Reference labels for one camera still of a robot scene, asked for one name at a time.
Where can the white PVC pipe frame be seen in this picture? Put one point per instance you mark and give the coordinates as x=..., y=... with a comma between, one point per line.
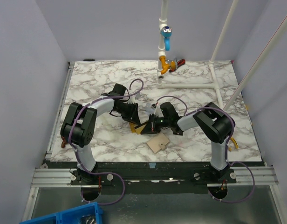
x=197, y=24

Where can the yellow handled pliers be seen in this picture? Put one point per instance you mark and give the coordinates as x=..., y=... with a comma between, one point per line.
x=233, y=146

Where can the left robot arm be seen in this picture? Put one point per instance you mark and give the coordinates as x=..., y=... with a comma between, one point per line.
x=79, y=123

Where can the gold card with magnetic stripe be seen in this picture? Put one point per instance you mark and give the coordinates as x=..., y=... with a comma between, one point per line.
x=138, y=129

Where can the beige leather card holder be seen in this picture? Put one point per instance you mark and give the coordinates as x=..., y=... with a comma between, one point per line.
x=158, y=143

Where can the blue pipe valve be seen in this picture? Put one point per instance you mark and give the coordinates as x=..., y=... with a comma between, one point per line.
x=166, y=33

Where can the aluminium rail frame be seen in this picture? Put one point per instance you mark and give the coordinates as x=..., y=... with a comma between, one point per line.
x=154, y=202

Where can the silver VIP card top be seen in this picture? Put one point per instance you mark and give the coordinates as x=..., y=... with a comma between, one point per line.
x=150, y=108

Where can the gold card middle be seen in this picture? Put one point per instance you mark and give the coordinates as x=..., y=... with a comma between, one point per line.
x=132, y=127

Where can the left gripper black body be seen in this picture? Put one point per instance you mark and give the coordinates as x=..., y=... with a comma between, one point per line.
x=122, y=110

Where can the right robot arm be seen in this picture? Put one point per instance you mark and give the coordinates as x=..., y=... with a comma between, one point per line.
x=216, y=124

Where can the orange pipe valve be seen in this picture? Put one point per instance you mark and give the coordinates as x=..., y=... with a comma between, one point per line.
x=171, y=65

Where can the blue plastic bin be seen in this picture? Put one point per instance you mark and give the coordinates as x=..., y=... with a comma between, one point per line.
x=86, y=214

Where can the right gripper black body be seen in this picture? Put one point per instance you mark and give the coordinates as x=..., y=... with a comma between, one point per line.
x=153, y=123

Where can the red black pliers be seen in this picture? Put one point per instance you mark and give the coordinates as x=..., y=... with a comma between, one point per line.
x=178, y=64

